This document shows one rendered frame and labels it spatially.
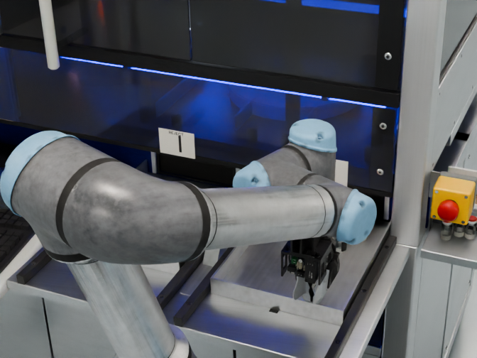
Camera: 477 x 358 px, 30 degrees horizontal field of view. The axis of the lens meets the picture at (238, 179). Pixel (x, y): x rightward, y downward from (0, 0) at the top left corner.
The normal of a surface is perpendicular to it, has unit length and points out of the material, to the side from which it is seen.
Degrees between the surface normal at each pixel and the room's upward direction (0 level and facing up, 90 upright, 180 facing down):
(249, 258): 0
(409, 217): 90
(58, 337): 90
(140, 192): 34
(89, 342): 90
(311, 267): 90
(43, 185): 50
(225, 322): 0
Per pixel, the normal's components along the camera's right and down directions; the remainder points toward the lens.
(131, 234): 0.15, 0.33
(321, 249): -0.03, -0.87
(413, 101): -0.40, 0.46
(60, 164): -0.29, -0.66
